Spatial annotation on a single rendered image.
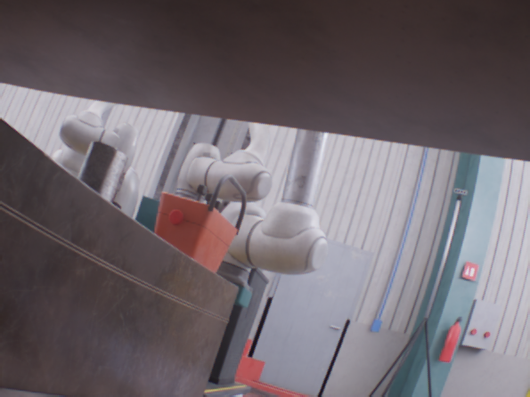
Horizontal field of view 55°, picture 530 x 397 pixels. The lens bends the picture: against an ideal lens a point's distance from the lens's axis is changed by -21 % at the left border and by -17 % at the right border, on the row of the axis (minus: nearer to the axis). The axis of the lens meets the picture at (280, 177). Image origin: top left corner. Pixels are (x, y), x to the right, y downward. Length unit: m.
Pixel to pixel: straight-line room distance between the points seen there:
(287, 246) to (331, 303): 5.96
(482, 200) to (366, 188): 1.77
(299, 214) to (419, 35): 1.34
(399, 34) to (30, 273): 0.59
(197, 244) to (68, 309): 0.49
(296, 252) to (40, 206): 1.12
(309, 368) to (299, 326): 0.63
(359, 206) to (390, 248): 0.72
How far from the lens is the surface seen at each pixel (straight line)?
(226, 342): 2.25
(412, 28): 0.53
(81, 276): 0.95
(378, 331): 7.74
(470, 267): 7.20
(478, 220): 7.41
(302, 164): 1.88
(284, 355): 7.65
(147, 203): 2.21
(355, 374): 7.87
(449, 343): 6.90
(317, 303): 7.71
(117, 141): 1.84
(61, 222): 0.87
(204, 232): 1.33
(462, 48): 0.54
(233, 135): 2.31
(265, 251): 1.85
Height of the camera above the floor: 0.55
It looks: 16 degrees up
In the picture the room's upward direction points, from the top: 19 degrees clockwise
